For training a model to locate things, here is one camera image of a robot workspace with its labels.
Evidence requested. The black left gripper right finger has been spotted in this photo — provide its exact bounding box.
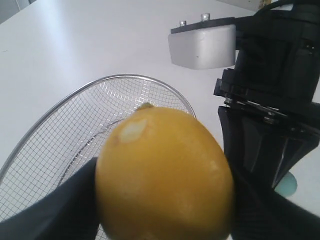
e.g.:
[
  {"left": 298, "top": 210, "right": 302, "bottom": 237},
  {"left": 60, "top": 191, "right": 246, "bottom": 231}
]
[{"left": 230, "top": 165, "right": 320, "bottom": 240}]

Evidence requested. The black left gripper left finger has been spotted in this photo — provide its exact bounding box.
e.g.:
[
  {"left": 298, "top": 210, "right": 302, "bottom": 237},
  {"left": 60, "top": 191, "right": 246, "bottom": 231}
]
[{"left": 0, "top": 157, "right": 100, "bottom": 240}]

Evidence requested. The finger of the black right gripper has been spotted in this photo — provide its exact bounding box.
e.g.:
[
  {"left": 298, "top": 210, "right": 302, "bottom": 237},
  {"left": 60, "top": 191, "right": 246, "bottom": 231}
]
[
  {"left": 271, "top": 137, "right": 320, "bottom": 189},
  {"left": 218, "top": 106, "right": 320, "bottom": 180}
]

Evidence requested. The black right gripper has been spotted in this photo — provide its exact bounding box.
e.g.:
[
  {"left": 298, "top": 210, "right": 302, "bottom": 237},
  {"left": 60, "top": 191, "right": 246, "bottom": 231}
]
[{"left": 214, "top": 0, "right": 320, "bottom": 133}]

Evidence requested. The green handled peeler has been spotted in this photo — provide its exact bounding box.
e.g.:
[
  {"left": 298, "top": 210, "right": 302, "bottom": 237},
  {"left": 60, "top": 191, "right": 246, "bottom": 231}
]
[{"left": 274, "top": 172, "right": 298, "bottom": 198}]

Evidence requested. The yellow lemon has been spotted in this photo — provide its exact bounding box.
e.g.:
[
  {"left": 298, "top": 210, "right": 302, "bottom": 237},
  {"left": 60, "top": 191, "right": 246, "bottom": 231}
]
[{"left": 95, "top": 103, "right": 235, "bottom": 240}]

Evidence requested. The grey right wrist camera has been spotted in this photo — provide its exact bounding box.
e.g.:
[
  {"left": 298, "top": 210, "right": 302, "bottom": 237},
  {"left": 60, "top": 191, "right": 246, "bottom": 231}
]
[{"left": 168, "top": 17, "right": 236, "bottom": 70}]

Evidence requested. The metal wire mesh basket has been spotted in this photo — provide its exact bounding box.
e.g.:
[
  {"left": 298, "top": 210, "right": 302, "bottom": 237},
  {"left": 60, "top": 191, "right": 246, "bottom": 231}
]
[{"left": 0, "top": 73, "right": 197, "bottom": 240}]

